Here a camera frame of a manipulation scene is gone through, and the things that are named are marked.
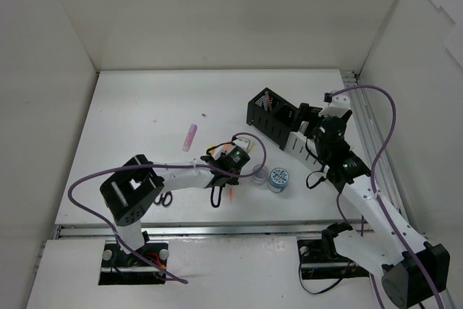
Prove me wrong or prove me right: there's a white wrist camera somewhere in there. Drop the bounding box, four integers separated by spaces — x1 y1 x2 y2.
318 93 351 118
233 135 254 152

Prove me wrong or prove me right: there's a purple pink highlighter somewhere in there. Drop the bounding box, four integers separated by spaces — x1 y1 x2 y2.
182 124 197 152

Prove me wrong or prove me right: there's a black two-compartment organizer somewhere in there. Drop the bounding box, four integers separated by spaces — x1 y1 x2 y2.
246 88 297 150

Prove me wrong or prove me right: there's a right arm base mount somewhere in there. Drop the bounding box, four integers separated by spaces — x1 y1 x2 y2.
297 222 369 295

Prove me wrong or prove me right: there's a thin yellow pen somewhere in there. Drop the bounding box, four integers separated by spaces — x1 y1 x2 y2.
247 143 255 153

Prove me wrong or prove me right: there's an orange red pen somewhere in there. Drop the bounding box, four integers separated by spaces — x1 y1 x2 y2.
263 91 272 112

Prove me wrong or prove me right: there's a blue patterned tape roll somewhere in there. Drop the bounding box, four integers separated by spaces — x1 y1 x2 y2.
268 167 289 193

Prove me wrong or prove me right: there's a pink blue tape roll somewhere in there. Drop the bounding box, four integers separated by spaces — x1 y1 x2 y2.
252 164 269 185

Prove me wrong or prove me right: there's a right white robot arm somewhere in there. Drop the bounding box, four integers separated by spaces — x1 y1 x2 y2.
292 103 450 308

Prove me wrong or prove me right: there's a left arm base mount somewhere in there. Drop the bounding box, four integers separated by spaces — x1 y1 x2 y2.
98 242 169 286

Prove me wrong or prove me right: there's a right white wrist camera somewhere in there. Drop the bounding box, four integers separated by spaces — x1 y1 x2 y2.
318 93 351 118

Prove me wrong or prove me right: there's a white two-compartment organizer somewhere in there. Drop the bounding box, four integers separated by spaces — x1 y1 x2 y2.
284 121 324 171

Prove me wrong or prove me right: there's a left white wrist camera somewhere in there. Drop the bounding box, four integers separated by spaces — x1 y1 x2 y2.
233 135 254 152

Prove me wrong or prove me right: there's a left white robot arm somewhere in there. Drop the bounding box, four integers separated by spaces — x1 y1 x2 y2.
100 143 250 266

